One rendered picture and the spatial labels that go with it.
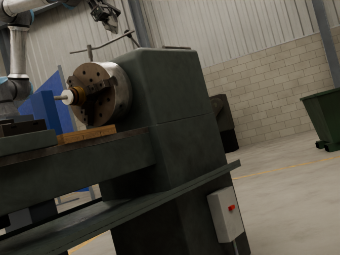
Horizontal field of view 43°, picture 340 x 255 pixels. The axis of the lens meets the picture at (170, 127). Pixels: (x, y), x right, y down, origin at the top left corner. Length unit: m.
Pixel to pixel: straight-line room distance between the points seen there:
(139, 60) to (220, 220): 0.92
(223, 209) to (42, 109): 1.06
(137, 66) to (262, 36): 10.07
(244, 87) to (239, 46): 1.16
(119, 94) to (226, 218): 0.86
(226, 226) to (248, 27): 10.14
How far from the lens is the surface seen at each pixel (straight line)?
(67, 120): 7.32
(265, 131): 11.95
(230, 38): 12.25
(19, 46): 2.55
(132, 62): 2.11
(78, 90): 1.99
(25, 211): 2.34
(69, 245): 1.48
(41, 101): 1.86
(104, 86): 1.97
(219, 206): 2.27
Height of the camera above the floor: 0.80
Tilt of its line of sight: 1 degrees up
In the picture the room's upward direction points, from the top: 15 degrees counter-clockwise
